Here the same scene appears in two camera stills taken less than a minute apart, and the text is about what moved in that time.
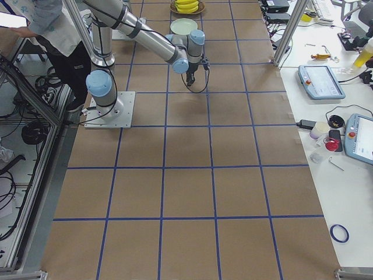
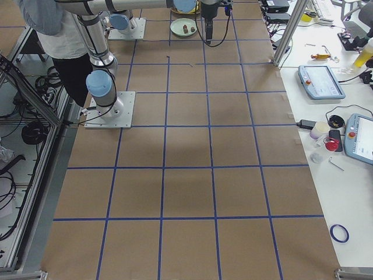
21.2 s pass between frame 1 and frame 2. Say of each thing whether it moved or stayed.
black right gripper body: moved
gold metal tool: stayed
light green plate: stayed
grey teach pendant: stayed
